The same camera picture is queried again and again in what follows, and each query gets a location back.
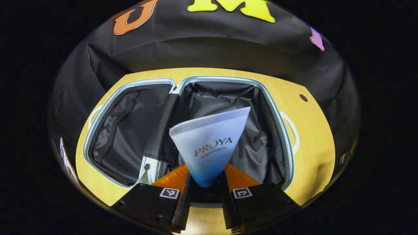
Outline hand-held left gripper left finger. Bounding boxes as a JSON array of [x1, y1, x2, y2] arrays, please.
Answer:
[[110, 163, 193, 234]]

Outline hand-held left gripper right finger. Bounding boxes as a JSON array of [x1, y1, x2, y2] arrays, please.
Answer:
[[221, 163, 301, 234]]

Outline white blue skincare tube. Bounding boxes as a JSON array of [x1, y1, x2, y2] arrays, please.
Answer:
[[169, 106, 251, 188]]

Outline light blue suitcase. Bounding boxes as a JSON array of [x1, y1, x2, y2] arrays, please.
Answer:
[[83, 75, 300, 192]]

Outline white printed board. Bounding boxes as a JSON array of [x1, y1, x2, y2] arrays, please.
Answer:
[[59, 137, 79, 184]]

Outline black backdrop cloth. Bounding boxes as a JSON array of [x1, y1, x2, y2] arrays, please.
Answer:
[[48, 0, 360, 154]]

